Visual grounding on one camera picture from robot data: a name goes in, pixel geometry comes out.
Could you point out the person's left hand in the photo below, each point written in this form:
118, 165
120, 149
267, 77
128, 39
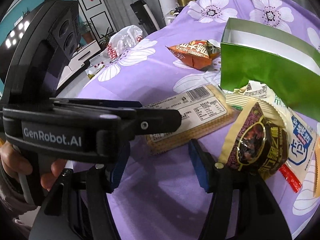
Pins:
53, 175

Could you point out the green cardboard box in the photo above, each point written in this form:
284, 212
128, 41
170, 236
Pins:
250, 62

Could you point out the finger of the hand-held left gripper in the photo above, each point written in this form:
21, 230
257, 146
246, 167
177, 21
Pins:
160, 122
112, 104

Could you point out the dark clothes pile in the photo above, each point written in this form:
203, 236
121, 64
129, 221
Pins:
180, 11

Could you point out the grey curtain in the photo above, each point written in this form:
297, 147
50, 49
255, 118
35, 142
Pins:
120, 0

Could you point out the orange snack packet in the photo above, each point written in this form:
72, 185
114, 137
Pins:
192, 55

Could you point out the black white stick vacuum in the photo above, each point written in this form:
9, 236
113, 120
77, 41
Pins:
140, 10

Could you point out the white red plastic bag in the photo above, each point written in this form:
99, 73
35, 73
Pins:
125, 37

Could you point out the beige cracker packet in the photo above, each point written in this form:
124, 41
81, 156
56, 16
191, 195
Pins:
207, 107

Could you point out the tan snack packet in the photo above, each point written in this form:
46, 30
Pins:
318, 167

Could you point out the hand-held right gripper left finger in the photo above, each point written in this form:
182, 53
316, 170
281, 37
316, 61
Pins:
121, 170

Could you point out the potted plant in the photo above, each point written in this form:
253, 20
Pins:
87, 33
106, 40

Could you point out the white standing appliance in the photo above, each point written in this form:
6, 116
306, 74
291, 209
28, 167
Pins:
166, 5

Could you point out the purple floral bedsheet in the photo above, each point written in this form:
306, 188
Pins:
155, 80

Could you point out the brown cream snack packet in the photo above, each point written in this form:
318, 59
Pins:
252, 140

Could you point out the white blue snack packet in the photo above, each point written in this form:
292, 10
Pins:
302, 140

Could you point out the clear candy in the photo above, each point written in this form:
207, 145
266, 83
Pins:
260, 90

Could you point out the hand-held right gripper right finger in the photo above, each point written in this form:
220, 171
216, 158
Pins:
200, 165

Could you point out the white low cabinet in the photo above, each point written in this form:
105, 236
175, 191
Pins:
82, 57

